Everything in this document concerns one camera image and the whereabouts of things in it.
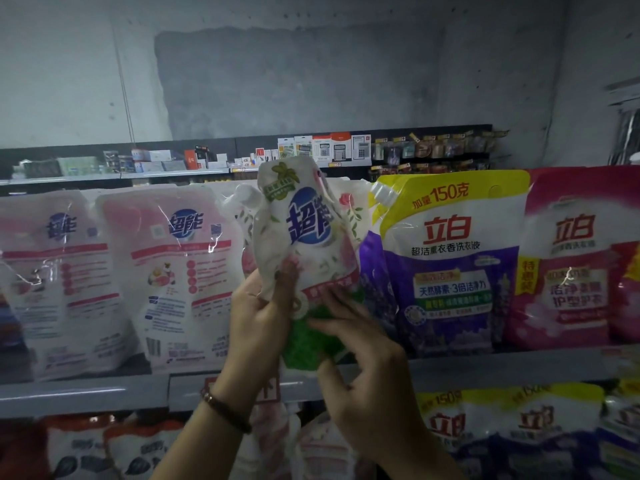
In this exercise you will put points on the row of small bottles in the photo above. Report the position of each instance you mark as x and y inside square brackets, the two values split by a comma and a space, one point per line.
[440, 148]

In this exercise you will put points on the red-framed price tag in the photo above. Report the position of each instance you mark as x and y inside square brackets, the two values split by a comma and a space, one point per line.
[268, 390]

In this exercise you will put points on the person's left hand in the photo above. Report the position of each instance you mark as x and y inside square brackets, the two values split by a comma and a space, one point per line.
[258, 335]

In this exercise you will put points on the person's right hand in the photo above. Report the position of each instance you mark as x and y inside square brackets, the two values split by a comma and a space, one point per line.
[375, 395]

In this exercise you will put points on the magenta Liby pouch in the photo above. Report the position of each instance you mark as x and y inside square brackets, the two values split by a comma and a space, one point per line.
[580, 265]

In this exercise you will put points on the dark aisle shelf unit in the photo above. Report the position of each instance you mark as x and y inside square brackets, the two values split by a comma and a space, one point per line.
[625, 125]

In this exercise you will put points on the dark background shelf unit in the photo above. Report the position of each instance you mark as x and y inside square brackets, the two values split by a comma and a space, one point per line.
[60, 155]

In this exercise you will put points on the small pink white Chaoneng pouches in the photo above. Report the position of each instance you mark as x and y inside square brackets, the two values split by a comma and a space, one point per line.
[270, 445]
[320, 455]

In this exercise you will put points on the row of small toiletry boxes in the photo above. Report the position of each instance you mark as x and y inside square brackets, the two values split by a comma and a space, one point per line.
[330, 148]

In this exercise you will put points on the grey metal shelf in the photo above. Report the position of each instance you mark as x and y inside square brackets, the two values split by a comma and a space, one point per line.
[100, 395]

